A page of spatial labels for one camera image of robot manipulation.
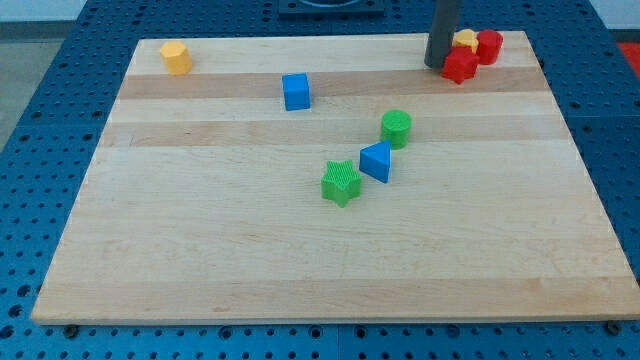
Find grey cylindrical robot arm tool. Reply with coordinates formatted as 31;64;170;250
424;0;462;70

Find yellow hexagon block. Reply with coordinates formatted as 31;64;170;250
159;40;193;75

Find wooden board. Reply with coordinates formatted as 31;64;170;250
31;31;639;325

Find green star block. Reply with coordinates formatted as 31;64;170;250
321;160;361;208

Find blue triangle block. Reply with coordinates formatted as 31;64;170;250
359;140;391;183

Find green cylinder block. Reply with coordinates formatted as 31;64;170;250
380;109;412;150

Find blue cube block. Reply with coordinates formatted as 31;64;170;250
282;73;311;111

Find red star block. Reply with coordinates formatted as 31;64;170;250
441;47;480;84

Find yellow heart block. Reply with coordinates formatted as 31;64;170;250
452;29;479;53

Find red cylinder block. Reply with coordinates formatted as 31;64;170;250
476;29;504;65

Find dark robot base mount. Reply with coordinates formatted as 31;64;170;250
276;0;385;18

